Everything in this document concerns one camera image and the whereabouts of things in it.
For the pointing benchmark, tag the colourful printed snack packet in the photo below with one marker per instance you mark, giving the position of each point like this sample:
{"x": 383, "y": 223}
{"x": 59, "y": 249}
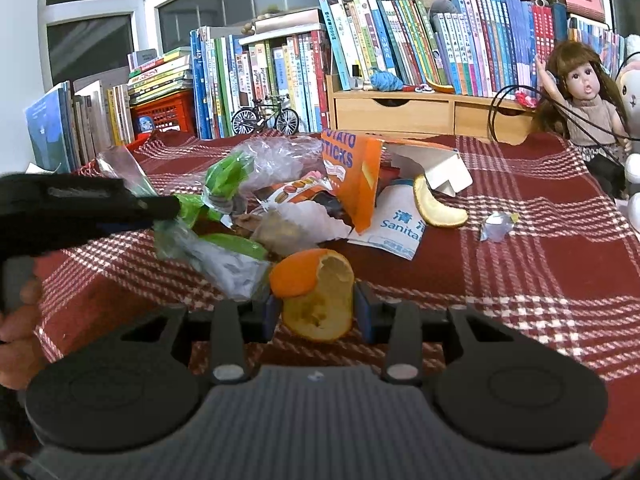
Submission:
{"x": 295, "y": 190}

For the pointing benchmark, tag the white blue paper packet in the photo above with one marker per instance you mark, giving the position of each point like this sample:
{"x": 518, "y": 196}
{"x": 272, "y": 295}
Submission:
{"x": 395, "y": 225}

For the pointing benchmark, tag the red plaid blanket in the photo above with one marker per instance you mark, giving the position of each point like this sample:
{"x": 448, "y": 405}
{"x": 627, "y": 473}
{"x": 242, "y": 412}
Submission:
{"x": 525, "y": 270}

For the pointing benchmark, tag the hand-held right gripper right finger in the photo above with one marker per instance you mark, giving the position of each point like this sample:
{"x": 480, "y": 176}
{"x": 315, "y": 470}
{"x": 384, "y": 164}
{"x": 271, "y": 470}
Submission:
{"x": 363, "y": 311}

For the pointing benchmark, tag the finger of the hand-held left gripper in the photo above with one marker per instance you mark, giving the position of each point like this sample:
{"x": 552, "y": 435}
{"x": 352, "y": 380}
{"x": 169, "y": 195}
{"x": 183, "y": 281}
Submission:
{"x": 125, "y": 226}
{"x": 161, "y": 207}

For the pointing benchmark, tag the pink small toy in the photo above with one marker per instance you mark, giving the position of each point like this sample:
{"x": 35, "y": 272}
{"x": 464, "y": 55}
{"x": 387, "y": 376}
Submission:
{"x": 525, "y": 98}

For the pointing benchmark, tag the grey flat box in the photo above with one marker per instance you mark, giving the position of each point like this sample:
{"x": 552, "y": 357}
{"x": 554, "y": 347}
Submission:
{"x": 285, "y": 22}

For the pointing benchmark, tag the blue white plush toy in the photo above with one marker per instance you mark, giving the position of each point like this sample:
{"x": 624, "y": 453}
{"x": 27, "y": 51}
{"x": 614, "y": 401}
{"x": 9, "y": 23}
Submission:
{"x": 631, "y": 85}

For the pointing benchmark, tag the black toy bicycle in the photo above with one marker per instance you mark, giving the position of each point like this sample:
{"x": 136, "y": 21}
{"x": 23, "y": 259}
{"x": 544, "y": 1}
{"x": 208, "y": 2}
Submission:
{"x": 265, "y": 116}

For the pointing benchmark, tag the wooden drawer organizer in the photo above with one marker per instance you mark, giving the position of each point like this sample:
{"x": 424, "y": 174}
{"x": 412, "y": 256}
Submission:
{"x": 400, "y": 110}

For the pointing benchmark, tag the orange peel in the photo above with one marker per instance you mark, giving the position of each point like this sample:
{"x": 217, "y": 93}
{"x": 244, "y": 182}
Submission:
{"x": 310, "y": 300}

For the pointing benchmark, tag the row of thin books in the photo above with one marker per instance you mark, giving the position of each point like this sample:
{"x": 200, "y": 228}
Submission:
{"x": 600, "y": 45}

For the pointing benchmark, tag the clear plastic wrapper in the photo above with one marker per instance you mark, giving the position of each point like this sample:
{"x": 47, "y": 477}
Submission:
{"x": 120, "y": 165}

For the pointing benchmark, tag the row of blue green books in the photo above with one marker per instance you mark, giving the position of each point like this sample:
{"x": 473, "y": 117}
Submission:
{"x": 225, "y": 85}

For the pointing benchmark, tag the small clear bottle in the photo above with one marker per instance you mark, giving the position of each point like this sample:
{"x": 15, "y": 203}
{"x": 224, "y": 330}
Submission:
{"x": 356, "y": 79}

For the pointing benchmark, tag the orange snack bag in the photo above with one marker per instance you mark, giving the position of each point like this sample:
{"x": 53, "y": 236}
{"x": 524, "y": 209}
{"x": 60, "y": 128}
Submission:
{"x": 350, "y": 170}

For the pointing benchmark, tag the green plastic wrapper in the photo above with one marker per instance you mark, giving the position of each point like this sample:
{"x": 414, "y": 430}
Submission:
{"x": 230, "y": 175}

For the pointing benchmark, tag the white window frame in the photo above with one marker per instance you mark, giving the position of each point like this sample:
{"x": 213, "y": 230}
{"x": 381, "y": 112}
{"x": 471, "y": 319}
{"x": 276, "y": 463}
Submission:
{"x": 137, "y": 15}

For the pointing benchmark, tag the green clear plastic bag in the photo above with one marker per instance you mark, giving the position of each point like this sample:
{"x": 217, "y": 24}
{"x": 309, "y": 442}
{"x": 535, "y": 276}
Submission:
{"x": 235, "y": 265}

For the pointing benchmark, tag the red plastic crate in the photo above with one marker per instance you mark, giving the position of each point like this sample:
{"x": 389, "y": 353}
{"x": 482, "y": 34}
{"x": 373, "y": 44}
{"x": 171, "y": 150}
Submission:
{"x": 165, "y": 110}

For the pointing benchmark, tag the stack of flat books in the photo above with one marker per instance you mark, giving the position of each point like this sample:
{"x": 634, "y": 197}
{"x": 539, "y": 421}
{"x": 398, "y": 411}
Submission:
{"x": 160, "y": 77}

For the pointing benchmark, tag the white small box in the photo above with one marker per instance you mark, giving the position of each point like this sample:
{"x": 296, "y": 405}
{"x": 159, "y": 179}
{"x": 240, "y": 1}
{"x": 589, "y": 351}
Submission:
{"x": 142, "y": 59}

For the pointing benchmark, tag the banana peel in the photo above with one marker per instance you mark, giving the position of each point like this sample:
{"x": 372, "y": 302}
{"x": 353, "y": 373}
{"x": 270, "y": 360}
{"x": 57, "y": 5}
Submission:
{"x": 440, "y": 207}

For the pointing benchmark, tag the person's left hand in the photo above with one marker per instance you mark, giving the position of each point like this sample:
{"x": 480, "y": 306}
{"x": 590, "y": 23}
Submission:
{"x": 12, "y": 327}

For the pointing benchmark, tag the crumpled silver foil wrapper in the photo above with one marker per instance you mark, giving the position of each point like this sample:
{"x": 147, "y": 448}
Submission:
{"x": 495, "y": 225}

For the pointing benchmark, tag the white cardboard box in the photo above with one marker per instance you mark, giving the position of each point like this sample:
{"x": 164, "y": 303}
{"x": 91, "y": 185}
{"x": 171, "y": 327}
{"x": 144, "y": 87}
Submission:
{"x": 440, "y": 170}

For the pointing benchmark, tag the white paper sheets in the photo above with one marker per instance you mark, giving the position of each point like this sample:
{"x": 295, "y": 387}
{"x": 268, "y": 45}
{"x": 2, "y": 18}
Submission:
{"x": 37, "y": 168}

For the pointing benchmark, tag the yellow curved toy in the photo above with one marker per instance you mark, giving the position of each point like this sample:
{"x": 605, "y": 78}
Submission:
{"x": 440, "y": 88}

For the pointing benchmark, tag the long row of colourful books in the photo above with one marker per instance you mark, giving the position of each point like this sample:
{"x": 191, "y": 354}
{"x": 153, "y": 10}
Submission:
{"x": 450, "y": 50}

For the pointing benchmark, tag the brown-haired doll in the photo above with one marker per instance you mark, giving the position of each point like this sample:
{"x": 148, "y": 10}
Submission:
{"x": 585, "y": 95}

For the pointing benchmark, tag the row of pale standing books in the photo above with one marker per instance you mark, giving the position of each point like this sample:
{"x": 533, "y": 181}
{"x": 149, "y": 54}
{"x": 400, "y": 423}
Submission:
{"x": 75, "y": 125}

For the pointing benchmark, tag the crumpled white paper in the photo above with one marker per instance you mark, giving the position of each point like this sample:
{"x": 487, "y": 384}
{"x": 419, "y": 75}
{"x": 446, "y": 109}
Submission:
{"x": 285, "y": 232}

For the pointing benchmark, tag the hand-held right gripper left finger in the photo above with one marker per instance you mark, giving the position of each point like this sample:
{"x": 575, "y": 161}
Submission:
{"x": 270, "y": 311}

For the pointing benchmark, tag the blue yarn ball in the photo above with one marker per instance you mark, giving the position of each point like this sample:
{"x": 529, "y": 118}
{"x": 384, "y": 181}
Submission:
{"x": 385, "y": 80}

